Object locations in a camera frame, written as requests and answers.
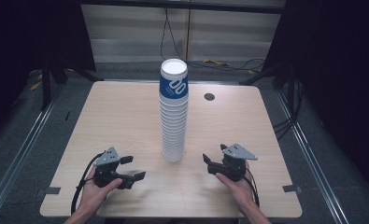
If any black overhead beam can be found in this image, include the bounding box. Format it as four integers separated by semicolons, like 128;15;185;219
78;0;287;15

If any person's right hand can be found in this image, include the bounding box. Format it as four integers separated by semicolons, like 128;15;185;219
215;167;259;215

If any stack of white paper cups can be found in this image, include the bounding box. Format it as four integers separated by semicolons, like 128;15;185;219
158;58;190;163

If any person's left hand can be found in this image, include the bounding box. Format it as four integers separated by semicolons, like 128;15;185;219
78;167;124;216

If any hand-held gripper black cable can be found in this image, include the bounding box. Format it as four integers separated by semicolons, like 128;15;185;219
243;166;262;208
70;151;106;216

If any left hand-held gripper black cable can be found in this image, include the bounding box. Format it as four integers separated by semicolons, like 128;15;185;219
70;151;106;216

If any hanging black cable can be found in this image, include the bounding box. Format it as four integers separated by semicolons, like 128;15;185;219
159;7;190;64

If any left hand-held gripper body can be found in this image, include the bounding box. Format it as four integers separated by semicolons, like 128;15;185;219
92;147;134;190

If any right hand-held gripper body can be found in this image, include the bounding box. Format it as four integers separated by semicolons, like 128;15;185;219
216;143;259;183

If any bundle of black cables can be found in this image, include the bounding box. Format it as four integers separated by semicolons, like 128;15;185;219
271;77;305;142

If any black curtain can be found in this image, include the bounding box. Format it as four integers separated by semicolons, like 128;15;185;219
0;0;96;138
262;0;369;190

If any black stand leg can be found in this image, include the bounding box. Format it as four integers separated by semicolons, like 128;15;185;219
40;62;105;112
239;62;297;108

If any yellow tape strip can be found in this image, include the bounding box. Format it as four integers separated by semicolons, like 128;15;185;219
202;58;231;67
28;73;44;92

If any black floor cable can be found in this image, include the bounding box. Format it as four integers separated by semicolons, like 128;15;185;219
185;57;266;73

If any right hand-held gripper black cable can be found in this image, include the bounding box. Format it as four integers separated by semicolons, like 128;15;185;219
243;166;262;208

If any grey tape piece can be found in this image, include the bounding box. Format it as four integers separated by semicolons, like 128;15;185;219
44;186;62;196
282;184;302;193

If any metal floor rail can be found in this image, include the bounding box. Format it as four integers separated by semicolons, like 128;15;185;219
0;79;68;218
274;90;350;224

